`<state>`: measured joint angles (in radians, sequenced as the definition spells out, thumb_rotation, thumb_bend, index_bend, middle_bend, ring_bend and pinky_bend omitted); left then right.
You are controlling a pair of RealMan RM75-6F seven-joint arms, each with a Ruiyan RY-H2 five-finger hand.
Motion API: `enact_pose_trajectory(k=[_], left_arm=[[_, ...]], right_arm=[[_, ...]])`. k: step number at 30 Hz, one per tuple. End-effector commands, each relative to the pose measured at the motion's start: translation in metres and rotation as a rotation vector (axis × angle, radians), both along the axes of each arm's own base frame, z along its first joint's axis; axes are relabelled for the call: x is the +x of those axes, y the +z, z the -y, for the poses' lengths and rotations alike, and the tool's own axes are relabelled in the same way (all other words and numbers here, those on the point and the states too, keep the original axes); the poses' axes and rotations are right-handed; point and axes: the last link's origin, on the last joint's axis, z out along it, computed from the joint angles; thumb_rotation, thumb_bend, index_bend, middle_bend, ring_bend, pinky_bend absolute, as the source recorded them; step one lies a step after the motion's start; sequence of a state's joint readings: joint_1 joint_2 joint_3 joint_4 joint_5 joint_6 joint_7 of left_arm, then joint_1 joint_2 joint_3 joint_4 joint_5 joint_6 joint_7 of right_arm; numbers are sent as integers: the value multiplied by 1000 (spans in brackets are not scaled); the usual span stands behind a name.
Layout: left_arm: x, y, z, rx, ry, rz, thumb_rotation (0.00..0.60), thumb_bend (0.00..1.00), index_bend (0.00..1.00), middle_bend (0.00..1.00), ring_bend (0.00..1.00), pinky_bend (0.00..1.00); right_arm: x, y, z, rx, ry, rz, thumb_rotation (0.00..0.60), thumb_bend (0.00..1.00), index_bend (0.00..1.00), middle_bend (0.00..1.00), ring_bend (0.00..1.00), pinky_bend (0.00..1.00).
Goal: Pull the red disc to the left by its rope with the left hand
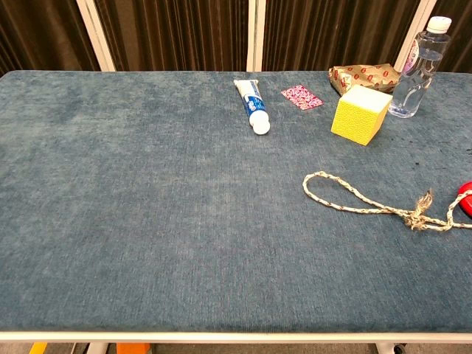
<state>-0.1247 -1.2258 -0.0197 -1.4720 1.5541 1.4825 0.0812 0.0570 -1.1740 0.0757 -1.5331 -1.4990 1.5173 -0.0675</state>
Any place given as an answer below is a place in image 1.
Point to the brown printed paper bag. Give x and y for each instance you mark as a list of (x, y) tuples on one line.
[(363, 75)]

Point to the black caster wheel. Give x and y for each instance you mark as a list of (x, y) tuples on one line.
[(399, 348)]

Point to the red plastic disc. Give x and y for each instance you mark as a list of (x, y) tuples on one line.
[(467, 193)]

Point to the orange object under table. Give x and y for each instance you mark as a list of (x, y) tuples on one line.
[(132, 349)]

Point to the yellow object under table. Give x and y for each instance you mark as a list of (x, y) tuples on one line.
[(38, 349)]

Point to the blue velvet table cloth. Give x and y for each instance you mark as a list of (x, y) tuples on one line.
[(147, 221)]

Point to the dark brown curtain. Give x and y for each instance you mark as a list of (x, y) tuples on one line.
[(177, 33)]

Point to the yellow foam cube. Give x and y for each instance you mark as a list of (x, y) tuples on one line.
[(359, 118)]

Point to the pink patterned card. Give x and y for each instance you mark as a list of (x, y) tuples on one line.
[(302, 97)]

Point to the white frame post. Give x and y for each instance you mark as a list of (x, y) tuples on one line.
[(256, 37), (96, 37), (414, 33)]

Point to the white blue toothpaste tube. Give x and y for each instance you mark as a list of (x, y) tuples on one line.
[(253, 104)]

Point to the white table frame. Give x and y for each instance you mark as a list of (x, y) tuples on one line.
[(236, 337)]

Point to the clear plastic water bottle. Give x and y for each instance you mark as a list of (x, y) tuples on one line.
[(416, 70)]

